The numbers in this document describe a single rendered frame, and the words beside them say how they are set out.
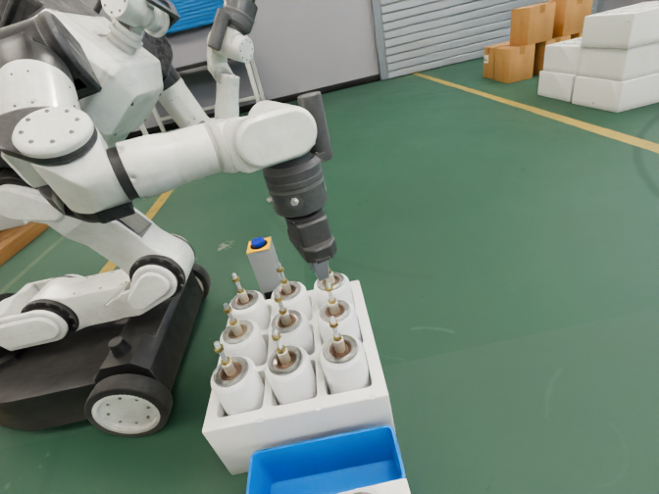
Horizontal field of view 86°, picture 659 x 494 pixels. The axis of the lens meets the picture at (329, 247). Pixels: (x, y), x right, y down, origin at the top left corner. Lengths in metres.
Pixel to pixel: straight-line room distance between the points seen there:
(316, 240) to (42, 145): 0.35
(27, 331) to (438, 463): 1.11
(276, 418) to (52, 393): 0.65
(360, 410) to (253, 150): 0.56
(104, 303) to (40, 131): 0.76
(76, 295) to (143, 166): 0.78
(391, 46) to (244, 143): 5.32
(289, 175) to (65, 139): 0.25
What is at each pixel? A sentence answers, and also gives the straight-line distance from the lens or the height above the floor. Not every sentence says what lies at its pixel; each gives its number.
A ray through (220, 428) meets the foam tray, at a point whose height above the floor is 0.18.
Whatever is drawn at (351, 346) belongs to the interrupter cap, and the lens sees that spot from 0.77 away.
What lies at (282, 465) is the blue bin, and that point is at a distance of 0.89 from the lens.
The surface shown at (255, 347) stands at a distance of 0.89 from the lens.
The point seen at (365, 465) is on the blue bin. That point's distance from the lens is 0.91.
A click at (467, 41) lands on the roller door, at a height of 0.25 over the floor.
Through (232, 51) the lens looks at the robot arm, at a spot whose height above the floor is 0.81.
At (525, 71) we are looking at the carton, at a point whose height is 0.08.
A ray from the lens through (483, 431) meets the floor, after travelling 0.95.
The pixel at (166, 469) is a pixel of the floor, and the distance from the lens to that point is 1.09.
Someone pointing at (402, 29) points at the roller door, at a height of 0.57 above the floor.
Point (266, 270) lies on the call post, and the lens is 1.09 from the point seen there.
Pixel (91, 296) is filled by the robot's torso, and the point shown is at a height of 0.32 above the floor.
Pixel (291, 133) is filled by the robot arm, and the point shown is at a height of 0.71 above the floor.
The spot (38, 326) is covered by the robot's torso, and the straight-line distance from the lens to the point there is 1.27.
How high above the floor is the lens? 0.82
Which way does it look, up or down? 31 degrees down
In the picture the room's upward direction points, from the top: 13 degrees counter-clockwise
